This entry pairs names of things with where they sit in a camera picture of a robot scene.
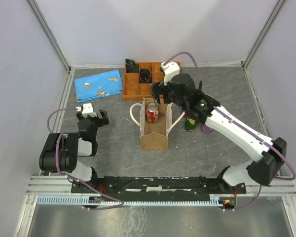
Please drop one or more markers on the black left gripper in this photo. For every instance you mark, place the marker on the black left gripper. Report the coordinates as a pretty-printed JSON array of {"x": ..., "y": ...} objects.
[{"x": 101, "y": 121}]

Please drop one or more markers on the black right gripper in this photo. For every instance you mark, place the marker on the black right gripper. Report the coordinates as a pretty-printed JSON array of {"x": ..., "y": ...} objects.
[{"x": 159, "y": 88}]

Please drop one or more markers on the red soda can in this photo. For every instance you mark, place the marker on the red soda can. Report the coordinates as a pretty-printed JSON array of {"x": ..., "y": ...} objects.
[{"x": 152, "y": 113}]

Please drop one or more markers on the green glass bottle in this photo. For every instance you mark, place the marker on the green glass bottle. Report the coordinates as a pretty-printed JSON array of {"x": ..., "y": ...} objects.
[{"x": 190, "y": 124}]

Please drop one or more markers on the purple soda can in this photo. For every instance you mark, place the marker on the purple soda can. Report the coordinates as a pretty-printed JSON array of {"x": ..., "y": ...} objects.
[{"x": 206, "y": 129}]

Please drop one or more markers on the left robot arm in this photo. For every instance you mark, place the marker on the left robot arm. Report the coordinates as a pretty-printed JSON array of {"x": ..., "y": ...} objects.
[{"x": 60, "y": 152}]

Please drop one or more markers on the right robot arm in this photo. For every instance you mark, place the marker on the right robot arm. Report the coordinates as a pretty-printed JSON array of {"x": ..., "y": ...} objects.
[{"x": 266, "y": 154}]

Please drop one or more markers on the burlap canvas tote bag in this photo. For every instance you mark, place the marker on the burlap canvas tote bag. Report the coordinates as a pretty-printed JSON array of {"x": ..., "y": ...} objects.
[{"x": 154, "y": 135}]

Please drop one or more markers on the dark rolled fabric middle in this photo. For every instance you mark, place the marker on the dark rolled fabric middle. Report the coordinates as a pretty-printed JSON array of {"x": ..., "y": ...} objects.
[{"x": 145, "y": 76}]

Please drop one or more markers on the dark rolled fabric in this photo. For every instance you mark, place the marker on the dark rolled fabric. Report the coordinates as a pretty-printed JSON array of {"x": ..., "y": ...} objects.
[
  {"x": 131, "y": 66},
  {"x": 145, "y": 76}
]

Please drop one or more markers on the wooden compartment tray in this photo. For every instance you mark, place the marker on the wooden compartment tray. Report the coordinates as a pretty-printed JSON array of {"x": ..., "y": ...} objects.
[{"x": 135, "y": 91}]

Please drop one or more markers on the blue space print cloth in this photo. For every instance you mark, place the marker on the blue space print cloth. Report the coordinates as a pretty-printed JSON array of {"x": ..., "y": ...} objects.
[{"x": 98, "y": 86}]

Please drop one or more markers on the dark rolled fabric top left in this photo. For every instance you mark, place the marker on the dark rolled fabric top left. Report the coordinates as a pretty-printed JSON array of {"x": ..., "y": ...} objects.
[{"x": 131, "y": 66}]

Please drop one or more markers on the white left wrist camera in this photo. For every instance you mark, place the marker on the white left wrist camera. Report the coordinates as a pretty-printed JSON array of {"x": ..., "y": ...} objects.
[{"x": 88, "y": 111}]

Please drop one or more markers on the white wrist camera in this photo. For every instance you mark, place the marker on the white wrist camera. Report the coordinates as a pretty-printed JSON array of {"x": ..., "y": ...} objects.
[
  {"x": 169, "y": 70},
  {"x": 88, "y": 111}
]

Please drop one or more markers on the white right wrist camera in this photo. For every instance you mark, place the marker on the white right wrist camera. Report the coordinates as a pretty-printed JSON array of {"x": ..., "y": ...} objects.
[{"x": 169, "y": 70}]

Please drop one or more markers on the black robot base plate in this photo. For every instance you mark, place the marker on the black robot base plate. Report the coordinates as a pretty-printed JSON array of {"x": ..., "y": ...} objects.
[{"x": 158, "y": 189}]

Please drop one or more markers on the aluminium frame rail front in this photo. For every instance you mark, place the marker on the aluminium frame rail front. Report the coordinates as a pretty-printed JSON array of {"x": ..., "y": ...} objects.
[{"x": 60, "y": 186}]

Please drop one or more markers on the aluminium frame post left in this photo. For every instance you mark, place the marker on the aluminium frame post left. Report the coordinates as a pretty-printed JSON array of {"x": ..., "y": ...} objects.
[{"x": 34, "y": 7}]

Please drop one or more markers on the aluminium frame post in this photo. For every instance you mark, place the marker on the aluminium frame post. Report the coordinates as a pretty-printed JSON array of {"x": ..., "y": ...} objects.
[
  {"x": 264, "y": 32},
  {"x": 34, "y": 7}
]

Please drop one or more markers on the aluminium frame post right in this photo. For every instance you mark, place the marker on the aluminium frame post right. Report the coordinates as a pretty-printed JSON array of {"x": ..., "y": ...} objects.
[{"x": 264, "y": 32}]

